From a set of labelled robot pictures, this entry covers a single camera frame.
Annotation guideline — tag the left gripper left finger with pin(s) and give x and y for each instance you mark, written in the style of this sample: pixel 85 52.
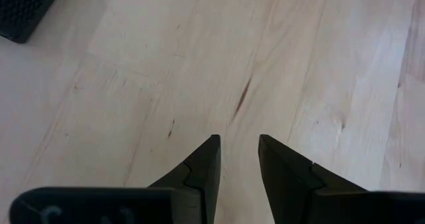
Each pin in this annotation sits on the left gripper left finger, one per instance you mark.
pixel 206 171

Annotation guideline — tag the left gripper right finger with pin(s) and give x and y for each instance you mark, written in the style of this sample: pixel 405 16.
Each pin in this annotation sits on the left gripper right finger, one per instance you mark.
pixel 285 177

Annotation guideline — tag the black mesh desk organizer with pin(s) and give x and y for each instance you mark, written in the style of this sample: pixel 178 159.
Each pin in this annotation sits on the black mesh desk organizer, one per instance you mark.
pixel 23 8

